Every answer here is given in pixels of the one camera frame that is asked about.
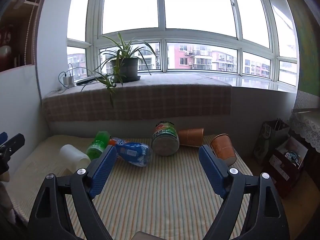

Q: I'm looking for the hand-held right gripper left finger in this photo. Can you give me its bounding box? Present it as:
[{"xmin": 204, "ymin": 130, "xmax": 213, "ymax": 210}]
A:
[{"xmin": 27, "ymin": 145, "xmax": 117, "ymax": 240}]

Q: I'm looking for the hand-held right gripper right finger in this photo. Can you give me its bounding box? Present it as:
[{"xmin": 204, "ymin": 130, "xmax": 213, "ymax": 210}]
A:
[{"xmin": 199, "ymin": 144, "xmax": 290, "ymax": 240}]

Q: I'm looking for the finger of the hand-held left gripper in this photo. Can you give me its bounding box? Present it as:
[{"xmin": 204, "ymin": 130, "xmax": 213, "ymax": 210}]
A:
[{"xmin": 0, "ymin": 132, "xmax": 26, "ymax": 176}]

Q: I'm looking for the orange paper cup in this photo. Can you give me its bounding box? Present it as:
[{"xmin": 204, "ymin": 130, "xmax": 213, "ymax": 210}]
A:
[
  {"xmin": 210, "ymin": 133, "xmax": 237, "ymax": 167},
  {"xmin": 177, "ymin": 128, "xmax": 205, "ymax": 148}
]

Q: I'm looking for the white plastic cup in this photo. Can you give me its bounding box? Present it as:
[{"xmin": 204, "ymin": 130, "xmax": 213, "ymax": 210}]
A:
[{"xmin": 59, "ymin": 144, "xmax": 91, "ymax": 173}]

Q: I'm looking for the green plastic bottle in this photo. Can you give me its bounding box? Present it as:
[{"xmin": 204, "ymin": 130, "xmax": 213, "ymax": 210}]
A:
[{"xmin": 86, "ymin": 130, "xmax": 111, "ymax": 161}]

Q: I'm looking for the blue plastic bottle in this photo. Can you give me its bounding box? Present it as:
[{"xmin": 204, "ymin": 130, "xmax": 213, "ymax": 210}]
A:
[{"xmin": 108, "ymin": 137, "xmax": 153, "ymax": 168}]

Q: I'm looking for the green labelled can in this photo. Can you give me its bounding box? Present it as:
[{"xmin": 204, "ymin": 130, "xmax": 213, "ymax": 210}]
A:
[{"xmin": 152, "ymin": 121, "xmax": 180, "ymax": 156}]

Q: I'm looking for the striped mat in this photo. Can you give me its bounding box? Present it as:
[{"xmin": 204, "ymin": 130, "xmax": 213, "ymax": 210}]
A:
[{"xmin": 7, "ymin": 134, "xmax": 253, "ymax": 240}]

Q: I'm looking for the dark paper gift bag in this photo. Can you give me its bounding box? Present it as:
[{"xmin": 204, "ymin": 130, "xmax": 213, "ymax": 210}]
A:
[{"xmin": 252, "ymin": 119, "xmax": 291, "ymax": 166}]

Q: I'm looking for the red cardboard box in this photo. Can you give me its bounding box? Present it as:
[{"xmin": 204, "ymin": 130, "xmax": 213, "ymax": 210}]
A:
[{"xmin": 261, "ymin": 136, "xmax": 309, "ymax": 198}]

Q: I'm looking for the checkered cloth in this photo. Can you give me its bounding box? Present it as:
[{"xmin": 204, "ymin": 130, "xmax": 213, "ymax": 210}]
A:
[{"xmin": 42, "ymin": 71, "xmax": 233, "ymax": 123}]

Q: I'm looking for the flat black device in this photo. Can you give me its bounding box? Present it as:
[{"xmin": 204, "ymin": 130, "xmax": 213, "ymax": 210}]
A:
[{"xmin": 76, "ymin": 75, "xmax": 103, "ymax": 86}]

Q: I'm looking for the white lace cloth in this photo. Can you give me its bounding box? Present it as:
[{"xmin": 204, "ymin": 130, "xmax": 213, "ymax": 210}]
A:
[{"xmin": 289, "ymin": 112, "xmax": 320, "ymax": 153}]

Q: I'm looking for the grey plant pot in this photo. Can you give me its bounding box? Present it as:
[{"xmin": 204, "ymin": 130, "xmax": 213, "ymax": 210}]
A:
[{"xmin": 110, "ymin": 57, "xmax": 141, "ymax": 83}]

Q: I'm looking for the wooden shelf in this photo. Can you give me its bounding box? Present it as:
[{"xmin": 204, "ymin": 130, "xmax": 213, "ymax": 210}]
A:
[{"xmin": 0, "ymin": 0, "xmax": 52, "ymax": 72}]

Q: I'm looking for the spider plant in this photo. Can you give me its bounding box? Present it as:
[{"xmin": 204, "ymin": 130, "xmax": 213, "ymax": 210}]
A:
[{"xmin": 81, "ymin": 32, "xmax": 159, "ymax": 108}]

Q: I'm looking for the white charger with cables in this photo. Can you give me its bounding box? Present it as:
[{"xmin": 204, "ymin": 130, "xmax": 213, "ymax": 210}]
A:
[{"xmin": 57, "ymin": 63, "xmax": 88, "ymax": 92}]

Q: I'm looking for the white window frame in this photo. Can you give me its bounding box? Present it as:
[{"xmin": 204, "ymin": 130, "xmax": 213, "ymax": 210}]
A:
[{"xmin": 66, "ymin": 0, "xmax": 300, "ymax": 93}]

